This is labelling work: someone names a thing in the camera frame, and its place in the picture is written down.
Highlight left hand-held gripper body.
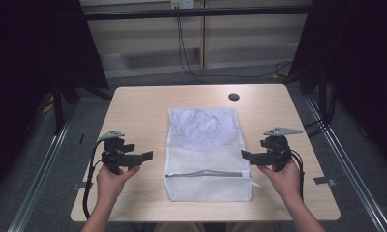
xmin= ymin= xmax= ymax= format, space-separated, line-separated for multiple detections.
xmin=98 ymin=129 xmax=143 ymax=176

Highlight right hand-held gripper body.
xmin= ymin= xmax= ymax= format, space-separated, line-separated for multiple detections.
xmin=258 ymin=126 xmax=304 ymax=173

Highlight white mesh laundry bag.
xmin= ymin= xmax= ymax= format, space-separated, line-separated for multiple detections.
xmin=164 ymin=106 xmax=263 ymax=203

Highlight person's left hand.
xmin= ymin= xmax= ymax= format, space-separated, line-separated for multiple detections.
xmin=96 ymin=164 xmax=141 ymax=205

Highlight person's right hand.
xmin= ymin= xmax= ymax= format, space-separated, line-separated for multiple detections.
xmin=257 ymin=159 xmax=303 ymax=204

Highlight grey tape strip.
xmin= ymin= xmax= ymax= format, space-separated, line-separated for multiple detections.
xmin=71 ymin=182 xmax=95 ymax=191
xmin=313 ymin=176 xmax=338 ymax=188

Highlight white crumpled garment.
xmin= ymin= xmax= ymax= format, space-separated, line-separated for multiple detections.
xmin=171 ymin=108 xmax=242 ymax=152

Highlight black metal stand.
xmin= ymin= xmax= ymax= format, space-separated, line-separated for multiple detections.
xmin=50 ymin=78 xmax=83 ymax=135

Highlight person's legs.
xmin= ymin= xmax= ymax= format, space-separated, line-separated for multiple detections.
xmin=152 ymin=221 xmax=280 ymax=232

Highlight dark curtain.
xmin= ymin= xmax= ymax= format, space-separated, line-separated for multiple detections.
xmin=0 ymin=0 xmax=110 ymax=194
xmin=286 ymin=0 xmax=387 ymax=168

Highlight black horizontal bar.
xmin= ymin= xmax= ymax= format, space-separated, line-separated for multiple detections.
xmin=84 ymin=5 xmax=313 ymax=21

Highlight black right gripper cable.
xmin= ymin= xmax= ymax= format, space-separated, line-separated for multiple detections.
xmin=289 ymin=148 xmax=306 ymax=201

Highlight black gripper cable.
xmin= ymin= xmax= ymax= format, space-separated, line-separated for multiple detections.
xmin=289 ymin=148 xmax=306 ymax=201
xmin=81 ymin=140 xmax=105 ymax=220

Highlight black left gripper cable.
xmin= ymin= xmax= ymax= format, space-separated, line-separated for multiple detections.
xmin=81 ymin=140 xmax=105 ymax=220

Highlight black floor cables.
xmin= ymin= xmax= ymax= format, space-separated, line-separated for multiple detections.
xmin=303 ymin=85 xmax=337 ymax=139

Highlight metal floor rail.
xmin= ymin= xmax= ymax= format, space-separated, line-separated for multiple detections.
xmin=7 ymin=107 xmax=77 ymax=232
xmin=303 ymin=95 xmax=387 ymax=232

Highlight black hanging cables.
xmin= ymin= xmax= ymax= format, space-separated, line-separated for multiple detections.
xmin=176 ymin=15 xmax=294 ymax=85

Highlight wooden wall post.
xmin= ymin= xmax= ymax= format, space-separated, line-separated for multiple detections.
xmin=199 ymin=0 xmax=211 ymax=70

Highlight white wall socket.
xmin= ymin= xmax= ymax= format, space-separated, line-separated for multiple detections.
xmin=170 ymin=0 xmax=194 ymax=10

